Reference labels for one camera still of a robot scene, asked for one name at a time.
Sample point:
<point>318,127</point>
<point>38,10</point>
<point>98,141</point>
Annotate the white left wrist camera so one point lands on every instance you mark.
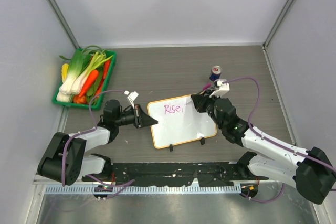
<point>131,97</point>

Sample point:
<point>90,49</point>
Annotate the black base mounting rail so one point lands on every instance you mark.
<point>208,174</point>

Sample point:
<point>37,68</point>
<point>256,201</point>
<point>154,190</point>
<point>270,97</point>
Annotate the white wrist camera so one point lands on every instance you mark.
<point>131,97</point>
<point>221,88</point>

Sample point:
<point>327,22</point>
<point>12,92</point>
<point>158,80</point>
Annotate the small red chili pepper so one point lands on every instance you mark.
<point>106,68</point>

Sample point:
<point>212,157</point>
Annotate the green plastic vegetable tray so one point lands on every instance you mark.
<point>96,102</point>

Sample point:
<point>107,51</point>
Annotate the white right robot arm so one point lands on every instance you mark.
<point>308,171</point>

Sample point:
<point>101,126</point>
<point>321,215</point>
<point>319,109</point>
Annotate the blue silver energy drink can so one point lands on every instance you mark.
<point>215,74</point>

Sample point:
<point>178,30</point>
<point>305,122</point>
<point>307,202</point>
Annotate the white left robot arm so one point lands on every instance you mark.
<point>64,160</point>

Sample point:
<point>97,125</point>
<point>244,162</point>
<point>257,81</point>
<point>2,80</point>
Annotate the yellow corn cob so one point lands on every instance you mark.
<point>64,71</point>

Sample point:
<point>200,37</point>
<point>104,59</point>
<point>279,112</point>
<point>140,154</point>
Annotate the purple capped marker pen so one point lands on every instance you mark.
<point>205,87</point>

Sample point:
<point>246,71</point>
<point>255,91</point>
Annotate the white green bok choy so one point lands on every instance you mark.
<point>73,73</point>

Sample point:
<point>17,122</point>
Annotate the large orange carrot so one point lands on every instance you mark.
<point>89,82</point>

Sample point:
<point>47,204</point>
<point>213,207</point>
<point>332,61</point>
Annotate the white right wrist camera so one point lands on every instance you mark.
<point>221,88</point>

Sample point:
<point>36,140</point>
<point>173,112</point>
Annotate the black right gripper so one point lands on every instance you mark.
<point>200,100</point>

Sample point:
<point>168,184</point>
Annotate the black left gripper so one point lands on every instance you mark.
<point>145,119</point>

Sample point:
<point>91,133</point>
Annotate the green spring onion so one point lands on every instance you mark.
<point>96,57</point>

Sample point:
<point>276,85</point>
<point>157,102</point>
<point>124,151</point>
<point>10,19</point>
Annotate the white slotted cable duct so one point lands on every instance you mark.
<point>86,189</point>

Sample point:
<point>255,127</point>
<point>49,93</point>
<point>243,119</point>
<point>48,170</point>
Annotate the orange framed whiteboard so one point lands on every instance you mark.
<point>178,122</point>

